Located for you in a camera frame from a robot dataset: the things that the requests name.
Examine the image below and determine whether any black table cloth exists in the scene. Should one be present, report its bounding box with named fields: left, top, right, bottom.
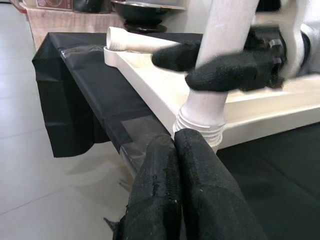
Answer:
left=31, top=31, right=320, bottom=240

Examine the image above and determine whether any black round stool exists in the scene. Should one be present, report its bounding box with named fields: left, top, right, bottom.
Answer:
left=123, top=21, right=168, bottom=34

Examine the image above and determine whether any white plastic table leg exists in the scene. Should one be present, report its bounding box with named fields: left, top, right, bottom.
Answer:
left=172, top=0, right=261, bottom=154
left=106, top=26, right=183, bottom=53

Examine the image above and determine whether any black wok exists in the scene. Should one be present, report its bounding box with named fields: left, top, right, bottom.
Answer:
left=109, top=0, right=187, bottom=25

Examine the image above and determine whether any beige cloth covered bench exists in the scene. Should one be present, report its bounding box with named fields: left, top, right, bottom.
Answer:
left=18, top=2, right=126, bottom=51

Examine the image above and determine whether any black bag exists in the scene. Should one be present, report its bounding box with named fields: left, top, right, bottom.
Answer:
left=72, top=0, right=112, bottom=13

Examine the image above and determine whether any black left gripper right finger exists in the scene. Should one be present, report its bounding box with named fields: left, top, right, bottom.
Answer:
left=174, top=128, right=269, bottom=240

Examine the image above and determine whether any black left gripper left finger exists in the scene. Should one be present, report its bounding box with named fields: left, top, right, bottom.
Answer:
left=103, top=133, right=184, bottom=240

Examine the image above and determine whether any white plastic table top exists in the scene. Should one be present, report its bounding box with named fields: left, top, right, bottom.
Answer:
left=103, top=46, right=320, bottom=154

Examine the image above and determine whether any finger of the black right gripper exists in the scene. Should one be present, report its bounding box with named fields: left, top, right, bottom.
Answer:
left=151, top=40, right=204, bottom=73
left=184, top=52, right=260, bottom=93

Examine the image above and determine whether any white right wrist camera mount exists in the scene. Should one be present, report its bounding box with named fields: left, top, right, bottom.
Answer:
left=249, top=12, right=313, bottom=83

